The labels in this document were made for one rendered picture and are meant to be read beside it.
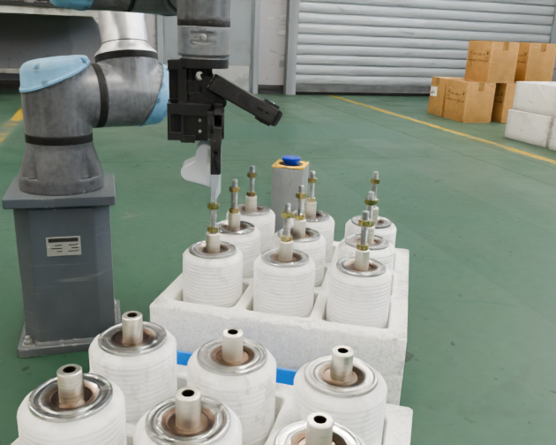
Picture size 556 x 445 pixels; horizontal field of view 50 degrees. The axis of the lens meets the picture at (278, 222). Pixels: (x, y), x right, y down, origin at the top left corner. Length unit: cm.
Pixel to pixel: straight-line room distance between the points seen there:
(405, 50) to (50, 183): 581
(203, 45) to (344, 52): 555
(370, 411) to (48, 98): 75
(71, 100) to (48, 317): 40
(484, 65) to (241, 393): 437
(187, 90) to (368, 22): 564
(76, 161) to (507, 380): 87
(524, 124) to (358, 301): 325
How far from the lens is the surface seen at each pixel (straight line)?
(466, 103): 474
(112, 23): 117
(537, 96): 401
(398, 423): 70
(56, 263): 113
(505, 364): 124
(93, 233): 111
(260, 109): 87
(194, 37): 86
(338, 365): 61
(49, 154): 110
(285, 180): 128
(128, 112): 113
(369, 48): 649
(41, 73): 109
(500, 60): 485
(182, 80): 88
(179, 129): 88
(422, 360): 119
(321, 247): 101
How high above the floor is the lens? 58
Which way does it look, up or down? 18 degrees down
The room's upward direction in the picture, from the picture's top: 2 degrees clockwise
